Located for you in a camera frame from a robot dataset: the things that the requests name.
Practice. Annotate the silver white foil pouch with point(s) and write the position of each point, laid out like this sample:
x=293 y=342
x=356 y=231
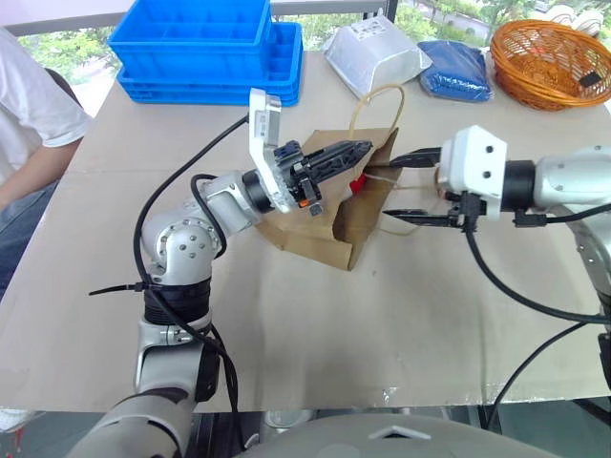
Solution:
x=377 y=57

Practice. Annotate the small black item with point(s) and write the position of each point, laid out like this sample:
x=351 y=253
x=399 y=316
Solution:
x=590 y=78

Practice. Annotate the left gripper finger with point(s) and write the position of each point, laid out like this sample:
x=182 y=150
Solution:
x=336 y=169
x=341 y=150

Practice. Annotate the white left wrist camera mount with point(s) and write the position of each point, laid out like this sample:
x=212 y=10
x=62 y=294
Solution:
x=262 y=124

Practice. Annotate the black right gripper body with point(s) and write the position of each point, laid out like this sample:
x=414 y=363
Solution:
x=470 y=210

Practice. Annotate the grey robot torso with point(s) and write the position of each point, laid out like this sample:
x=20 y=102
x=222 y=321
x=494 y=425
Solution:
x=382 y=443

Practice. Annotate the red plush toy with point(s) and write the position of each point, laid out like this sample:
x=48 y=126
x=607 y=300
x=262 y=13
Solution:
x=357 y=184

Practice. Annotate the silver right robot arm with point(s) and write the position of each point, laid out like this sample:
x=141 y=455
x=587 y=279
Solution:
x=563 y=181

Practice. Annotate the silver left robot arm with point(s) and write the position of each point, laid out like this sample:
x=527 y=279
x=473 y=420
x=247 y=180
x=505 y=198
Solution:
x=181 y=238

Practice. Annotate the blue plastic pouch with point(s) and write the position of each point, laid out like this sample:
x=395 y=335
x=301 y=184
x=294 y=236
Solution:
x=456 y=71

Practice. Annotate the person in white shirt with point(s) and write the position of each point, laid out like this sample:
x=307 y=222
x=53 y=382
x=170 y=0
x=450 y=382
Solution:
x=28 y=119

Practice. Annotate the black zip tie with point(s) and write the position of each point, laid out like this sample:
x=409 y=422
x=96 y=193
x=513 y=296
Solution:
x=119 y=288

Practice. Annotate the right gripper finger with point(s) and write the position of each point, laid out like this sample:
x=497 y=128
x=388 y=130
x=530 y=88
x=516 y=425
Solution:
x=422 y=159
x=425 y=219

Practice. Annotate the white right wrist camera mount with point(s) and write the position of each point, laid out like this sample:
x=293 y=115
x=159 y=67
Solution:
x=472 y=162

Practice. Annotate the orange wicker basket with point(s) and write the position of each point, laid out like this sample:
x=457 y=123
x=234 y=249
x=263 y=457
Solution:
x=530 y=71

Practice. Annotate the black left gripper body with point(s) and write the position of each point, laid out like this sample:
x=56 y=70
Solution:
x=301 y=183

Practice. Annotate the blue plastic compartment crate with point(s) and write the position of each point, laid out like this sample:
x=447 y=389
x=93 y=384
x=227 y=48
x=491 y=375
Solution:
x=191 y=43

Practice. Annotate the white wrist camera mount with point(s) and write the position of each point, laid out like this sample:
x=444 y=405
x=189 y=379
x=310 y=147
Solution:
x=262 y=124
x=472 y=162

